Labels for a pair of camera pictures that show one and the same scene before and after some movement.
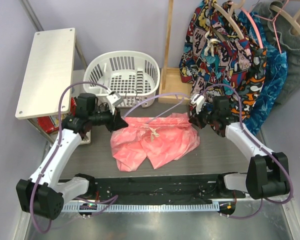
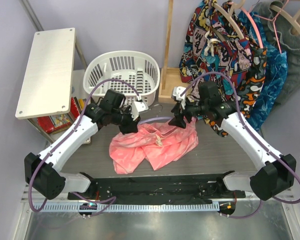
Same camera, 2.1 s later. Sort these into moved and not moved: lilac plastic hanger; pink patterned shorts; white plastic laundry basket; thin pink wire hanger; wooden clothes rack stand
Moved: lilac plastic hanger
Not moved: white plastic laundry basket; thin pink wire hanger; pink patterned shorts; wooden clothes rack stand
